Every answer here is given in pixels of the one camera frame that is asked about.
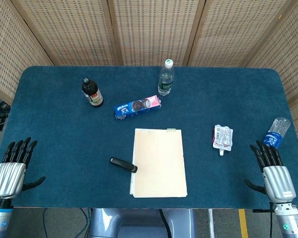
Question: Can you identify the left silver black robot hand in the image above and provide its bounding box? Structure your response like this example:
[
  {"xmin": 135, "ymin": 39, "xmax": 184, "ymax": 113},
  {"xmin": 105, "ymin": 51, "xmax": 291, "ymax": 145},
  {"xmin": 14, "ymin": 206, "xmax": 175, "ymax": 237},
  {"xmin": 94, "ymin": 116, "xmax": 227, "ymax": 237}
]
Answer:
[{"xmin": 0, "ymin": 137, "xmax": 46, "ymax": 200}]

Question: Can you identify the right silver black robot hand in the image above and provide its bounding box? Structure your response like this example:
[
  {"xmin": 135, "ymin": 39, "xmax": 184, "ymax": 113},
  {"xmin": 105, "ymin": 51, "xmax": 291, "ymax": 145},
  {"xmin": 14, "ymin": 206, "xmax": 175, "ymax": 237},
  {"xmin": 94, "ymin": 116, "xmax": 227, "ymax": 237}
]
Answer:
[{"xmin": 244, "ymin": 140, "xmax": 297, "ymax": 204}]

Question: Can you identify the black stapler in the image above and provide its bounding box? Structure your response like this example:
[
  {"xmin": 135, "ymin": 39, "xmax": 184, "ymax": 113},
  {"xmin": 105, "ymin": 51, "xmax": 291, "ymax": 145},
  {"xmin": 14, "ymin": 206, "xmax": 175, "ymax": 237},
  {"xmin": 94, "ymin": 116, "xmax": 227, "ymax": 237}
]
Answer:
[{"xmin": 109, "ymin": 156, "xmax": 138, "ymax": 173}]

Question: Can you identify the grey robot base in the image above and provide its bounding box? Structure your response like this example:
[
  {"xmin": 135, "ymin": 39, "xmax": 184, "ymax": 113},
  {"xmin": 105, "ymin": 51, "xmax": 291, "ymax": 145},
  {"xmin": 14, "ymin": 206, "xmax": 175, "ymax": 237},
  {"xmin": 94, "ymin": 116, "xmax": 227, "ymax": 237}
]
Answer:
[{"xmin": 88, "ymin": 208, "xmax": 197, "ymax": 238}]

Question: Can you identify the beige paper folder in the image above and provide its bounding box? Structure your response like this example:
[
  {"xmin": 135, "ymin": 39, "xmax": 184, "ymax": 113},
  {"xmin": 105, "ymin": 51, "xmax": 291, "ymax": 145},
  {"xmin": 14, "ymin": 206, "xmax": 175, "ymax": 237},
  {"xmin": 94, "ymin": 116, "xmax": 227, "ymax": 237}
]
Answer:
[{"xmin": 129, "ymin": 127, "xmax": 188, "ymax": 199}]

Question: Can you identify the clear blue-label water bottle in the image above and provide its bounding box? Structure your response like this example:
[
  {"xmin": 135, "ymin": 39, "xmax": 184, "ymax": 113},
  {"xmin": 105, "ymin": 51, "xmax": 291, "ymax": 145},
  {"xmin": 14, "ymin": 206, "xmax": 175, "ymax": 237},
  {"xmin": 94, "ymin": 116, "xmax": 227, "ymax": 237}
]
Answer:
[{"xmin": 262, "ymin": 117, "xmax": 291, "ymax": 150}]

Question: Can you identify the white spouted drink pouch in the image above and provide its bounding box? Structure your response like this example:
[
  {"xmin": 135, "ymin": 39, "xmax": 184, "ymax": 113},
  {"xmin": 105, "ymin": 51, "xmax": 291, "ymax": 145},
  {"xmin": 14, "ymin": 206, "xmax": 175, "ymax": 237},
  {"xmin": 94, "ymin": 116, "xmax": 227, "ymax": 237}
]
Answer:
[{"xmin": 212, "ymin": 124, "xmax": 234, "ymax": 156}]

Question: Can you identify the dark sauce bottle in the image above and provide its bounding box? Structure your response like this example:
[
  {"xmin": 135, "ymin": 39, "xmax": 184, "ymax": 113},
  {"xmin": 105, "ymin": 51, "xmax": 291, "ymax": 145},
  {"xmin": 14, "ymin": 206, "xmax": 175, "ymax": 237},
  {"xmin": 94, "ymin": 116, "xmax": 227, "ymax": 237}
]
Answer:
[{"xmin": 81, "ymin": 77, "xmax": 104, "ymax": 108}]

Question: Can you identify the blue table mat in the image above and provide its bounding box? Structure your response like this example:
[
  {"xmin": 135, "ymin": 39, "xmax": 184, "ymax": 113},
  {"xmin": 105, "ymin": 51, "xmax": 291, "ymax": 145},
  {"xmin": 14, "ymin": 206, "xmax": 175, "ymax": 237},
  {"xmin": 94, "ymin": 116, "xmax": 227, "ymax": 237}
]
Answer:
[{"xmin": 0, "ymin": 65, "xmax": 298, "ymax": 209}]

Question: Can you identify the blue cookie box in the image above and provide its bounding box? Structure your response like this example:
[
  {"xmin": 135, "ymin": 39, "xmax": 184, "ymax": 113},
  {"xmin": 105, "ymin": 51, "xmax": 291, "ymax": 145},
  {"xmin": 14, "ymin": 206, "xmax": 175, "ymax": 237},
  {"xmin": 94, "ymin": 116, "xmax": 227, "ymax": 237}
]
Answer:
[{"xmin": 113, "ymin": 95, "xmax": 163, "ymax": 120}]

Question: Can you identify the clear green-label water bottle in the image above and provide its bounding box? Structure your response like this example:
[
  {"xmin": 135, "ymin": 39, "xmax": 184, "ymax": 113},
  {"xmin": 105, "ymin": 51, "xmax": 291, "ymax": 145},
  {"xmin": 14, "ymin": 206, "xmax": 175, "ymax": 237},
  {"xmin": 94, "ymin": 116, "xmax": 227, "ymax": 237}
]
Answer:
[{"xmin": 157, "ymin": 59, "xmax": 175, "ymax": 97}]

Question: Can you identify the woven folding screen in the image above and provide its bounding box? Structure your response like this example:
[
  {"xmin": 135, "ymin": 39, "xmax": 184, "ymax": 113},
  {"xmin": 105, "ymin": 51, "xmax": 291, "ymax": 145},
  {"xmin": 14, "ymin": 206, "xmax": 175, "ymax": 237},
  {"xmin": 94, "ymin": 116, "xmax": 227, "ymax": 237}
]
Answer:
[{"xmin": 0, "ymin": 0, "xmax": 298, "ymax": 154}]

